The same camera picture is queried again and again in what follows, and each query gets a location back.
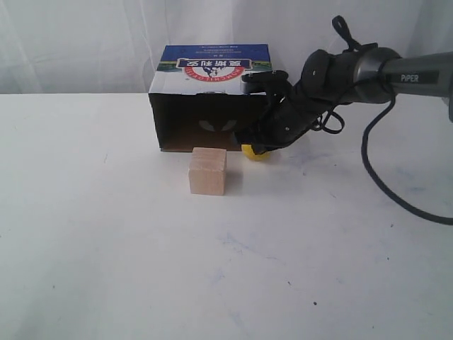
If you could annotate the blue white cardboard box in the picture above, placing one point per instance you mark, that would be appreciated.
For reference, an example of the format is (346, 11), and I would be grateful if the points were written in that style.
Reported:
(198, 97)

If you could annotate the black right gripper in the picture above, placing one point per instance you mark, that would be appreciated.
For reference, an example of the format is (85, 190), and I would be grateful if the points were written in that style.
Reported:
(281, 125)

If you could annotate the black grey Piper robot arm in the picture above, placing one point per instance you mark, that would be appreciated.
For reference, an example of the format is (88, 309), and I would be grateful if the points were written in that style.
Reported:
(369, 75)

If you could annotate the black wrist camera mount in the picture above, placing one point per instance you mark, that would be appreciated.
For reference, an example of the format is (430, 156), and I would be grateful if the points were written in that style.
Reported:
(273, 83)

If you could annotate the yellow tennis ball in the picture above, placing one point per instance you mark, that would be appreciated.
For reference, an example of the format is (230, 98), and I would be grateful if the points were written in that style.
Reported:
(255, 156)

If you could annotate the light wooden cube block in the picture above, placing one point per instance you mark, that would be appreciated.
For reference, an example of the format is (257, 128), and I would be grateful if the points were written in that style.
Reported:
(207, 171)

